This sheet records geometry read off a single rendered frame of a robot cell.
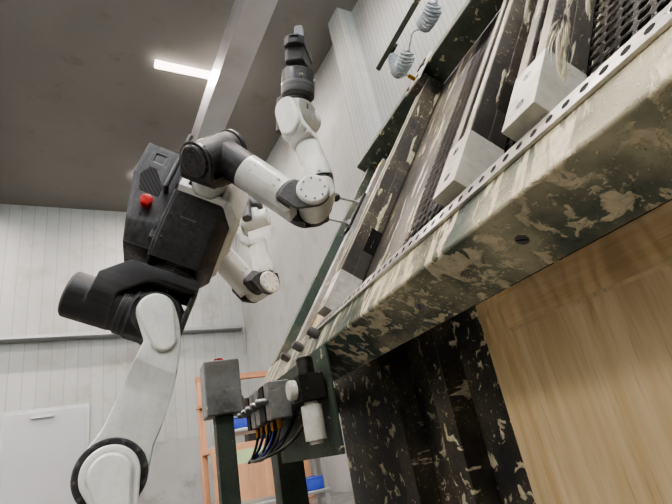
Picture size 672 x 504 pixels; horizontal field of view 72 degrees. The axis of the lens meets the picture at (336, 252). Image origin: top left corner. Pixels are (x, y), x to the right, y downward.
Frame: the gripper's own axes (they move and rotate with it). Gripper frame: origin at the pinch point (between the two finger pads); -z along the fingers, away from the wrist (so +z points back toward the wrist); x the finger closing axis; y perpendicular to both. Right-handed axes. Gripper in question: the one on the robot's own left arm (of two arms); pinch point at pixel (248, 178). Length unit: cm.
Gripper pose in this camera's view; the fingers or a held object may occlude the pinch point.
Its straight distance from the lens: 190.4
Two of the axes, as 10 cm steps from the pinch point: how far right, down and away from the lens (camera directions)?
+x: 7.7, -5.0, -4.0
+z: 1.8, 7.7, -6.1
